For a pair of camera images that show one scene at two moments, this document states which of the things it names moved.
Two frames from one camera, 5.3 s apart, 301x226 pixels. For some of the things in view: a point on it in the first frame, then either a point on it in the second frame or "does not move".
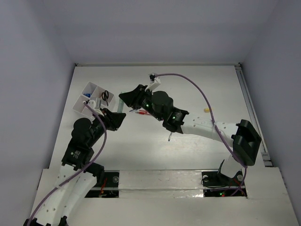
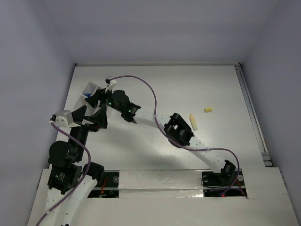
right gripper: x=133 y=99 to x=100 y=94
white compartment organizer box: x=91 y=92 does not move
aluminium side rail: x=265 y=158 does not move
